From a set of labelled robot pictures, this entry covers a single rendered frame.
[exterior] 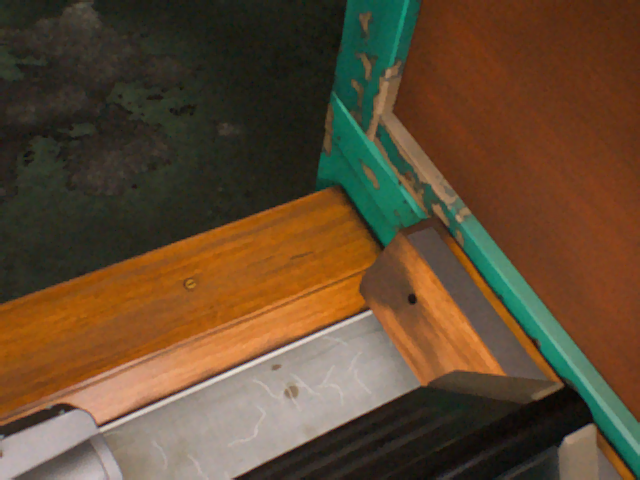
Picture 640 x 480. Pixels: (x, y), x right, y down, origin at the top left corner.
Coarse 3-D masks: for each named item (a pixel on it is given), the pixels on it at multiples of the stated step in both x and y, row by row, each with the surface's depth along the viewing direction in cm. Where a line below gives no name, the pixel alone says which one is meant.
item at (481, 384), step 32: (448, 384) 27; (480, 384) 25; (512, 384) 24; (544, 384) 23; (384, 416) 26; (416, 416) 25; (448, 416) 23; (480, 416) 23; (512, 416) 22; (544, 416) 22; (576, 416) 22; (320, 448) 25; (352, 448) 24; (384, 448) 23; (416, 448) 22; (448, 448) 21; (480, 448) 21; (512, 448) 21; (544, 448) 22; (576, 448) 22
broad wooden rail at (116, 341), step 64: (320, 192) 71; (192, 256) 65; (256, 256) 66; (320, 256) 66; (0, 320) 60; (64, 320) 60; (128, 320) 61; (192, 320) 62; (256, 320) 63; (320, 320) 65; (0, 384) 57; (64, 384) 57; (128, 384) 59; (192, 384) 61
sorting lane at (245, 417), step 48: (336, 336) 65; (384, 336) 65; (240, 384) 62; (288, 384) 62; (336, 384) 62; (384, 384) 63; (144, 432) 59; (192, 432) 59; (240, 432) 59; (288, 432) 60
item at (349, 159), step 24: (336, 96) 67; (336, 120) 68; (336, 144) 70; (360, 144) 66; (336, 168) 72; (360, 168) 67; (384, 168) 63; (360, 192) 69; (384, 192) 65; (408, 192) 62; (384, 216) 67; (408, 216) 63; (384, 240) 68
